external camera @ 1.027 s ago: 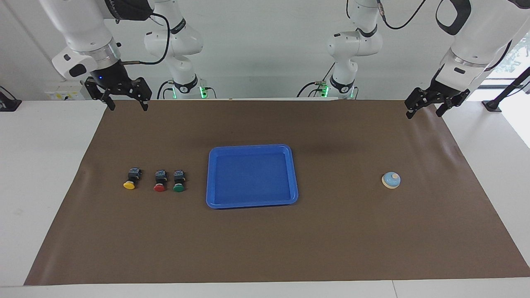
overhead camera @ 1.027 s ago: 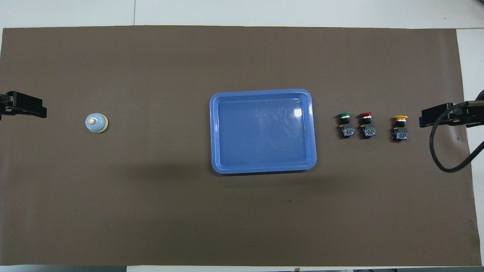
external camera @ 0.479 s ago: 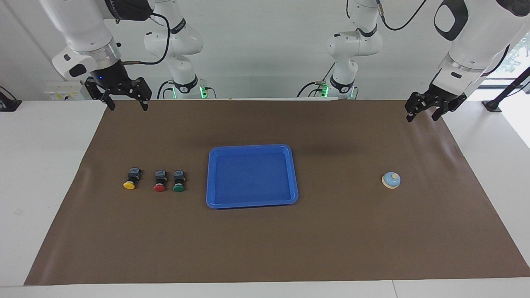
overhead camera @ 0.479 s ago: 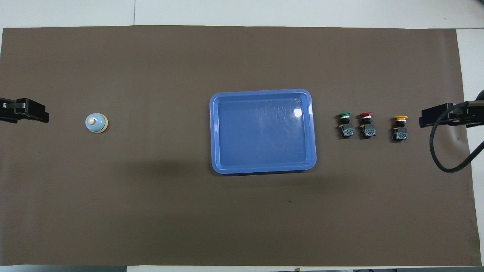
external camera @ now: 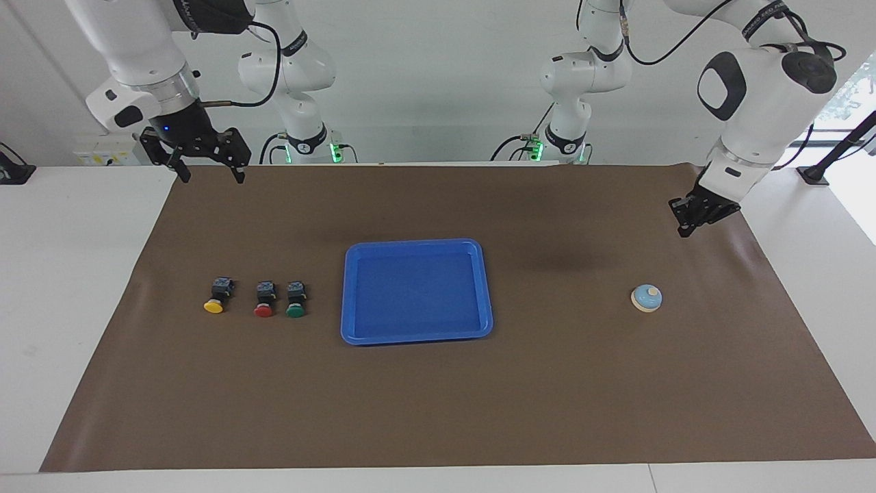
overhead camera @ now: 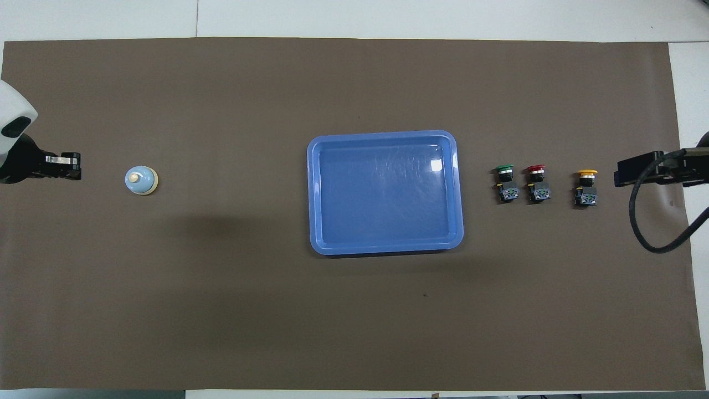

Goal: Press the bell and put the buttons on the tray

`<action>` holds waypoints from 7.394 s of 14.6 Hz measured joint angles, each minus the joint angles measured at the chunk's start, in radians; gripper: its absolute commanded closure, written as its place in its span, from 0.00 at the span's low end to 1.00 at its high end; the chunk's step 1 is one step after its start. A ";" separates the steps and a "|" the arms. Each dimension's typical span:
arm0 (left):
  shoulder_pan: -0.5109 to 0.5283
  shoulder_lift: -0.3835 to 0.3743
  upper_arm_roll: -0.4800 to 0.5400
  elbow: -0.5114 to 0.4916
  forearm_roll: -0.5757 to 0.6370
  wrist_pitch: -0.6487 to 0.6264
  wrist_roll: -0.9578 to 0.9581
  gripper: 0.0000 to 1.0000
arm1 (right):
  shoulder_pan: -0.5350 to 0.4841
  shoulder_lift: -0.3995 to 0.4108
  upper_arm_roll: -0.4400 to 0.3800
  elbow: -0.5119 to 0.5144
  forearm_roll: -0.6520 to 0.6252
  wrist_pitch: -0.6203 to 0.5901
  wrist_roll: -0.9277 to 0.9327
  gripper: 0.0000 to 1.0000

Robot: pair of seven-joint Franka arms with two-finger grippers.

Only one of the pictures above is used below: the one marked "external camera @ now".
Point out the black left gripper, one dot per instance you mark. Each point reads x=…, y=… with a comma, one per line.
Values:
x=718, y=202

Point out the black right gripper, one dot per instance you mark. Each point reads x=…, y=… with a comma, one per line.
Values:
x=185, y=130

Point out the light blue desk bell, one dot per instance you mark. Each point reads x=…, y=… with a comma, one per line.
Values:
x=643, y=298

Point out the yellow push button switch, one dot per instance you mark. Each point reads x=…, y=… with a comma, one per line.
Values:
x=213, y=307

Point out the red push button switch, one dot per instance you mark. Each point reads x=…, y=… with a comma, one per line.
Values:
x=263, y=311

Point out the green push button switch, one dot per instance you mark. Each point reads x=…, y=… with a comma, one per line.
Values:
x=295, y=311

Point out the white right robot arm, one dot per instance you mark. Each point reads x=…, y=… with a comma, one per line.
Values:
x=133, y=48

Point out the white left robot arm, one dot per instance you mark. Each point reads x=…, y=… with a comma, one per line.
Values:
x=766, y=103

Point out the blue plastic tray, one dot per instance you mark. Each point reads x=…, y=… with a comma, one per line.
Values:
x=417, y=294

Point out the bright window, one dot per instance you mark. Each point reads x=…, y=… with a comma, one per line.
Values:
x=852, y=89

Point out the brown table mat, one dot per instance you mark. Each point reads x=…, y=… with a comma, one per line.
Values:
x=438, y=397

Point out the white wall outlet box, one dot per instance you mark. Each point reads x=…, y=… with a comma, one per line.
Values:
x=102, y=152

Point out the black camera stand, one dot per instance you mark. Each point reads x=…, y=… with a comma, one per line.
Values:
x=838, y=147

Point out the black clamp mount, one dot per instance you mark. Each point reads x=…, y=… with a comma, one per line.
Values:
x=12, y=171

